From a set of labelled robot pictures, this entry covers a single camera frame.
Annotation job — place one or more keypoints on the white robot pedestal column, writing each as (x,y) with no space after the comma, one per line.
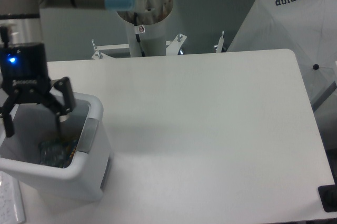
(146,24)

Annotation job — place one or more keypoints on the colourful snack wrapper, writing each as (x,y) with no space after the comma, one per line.
(70,146)

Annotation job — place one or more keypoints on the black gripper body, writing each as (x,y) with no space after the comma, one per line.
(25,74)

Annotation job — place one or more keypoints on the clear bottle green label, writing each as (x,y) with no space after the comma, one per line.
(52,153)

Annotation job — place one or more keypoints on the black device at edge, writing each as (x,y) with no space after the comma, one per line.
(327,195)

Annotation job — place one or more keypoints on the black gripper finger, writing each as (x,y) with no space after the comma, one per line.
(6,109)
(61,110)

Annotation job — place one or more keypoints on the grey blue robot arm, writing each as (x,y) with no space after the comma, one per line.
(21,21)

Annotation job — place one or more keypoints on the white metal base frame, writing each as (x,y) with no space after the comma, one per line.
(172,47)

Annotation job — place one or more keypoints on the white Superior umbrella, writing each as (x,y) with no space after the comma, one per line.
(307,27)

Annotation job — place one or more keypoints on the white plastic trash can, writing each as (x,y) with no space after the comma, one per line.
(85,177)

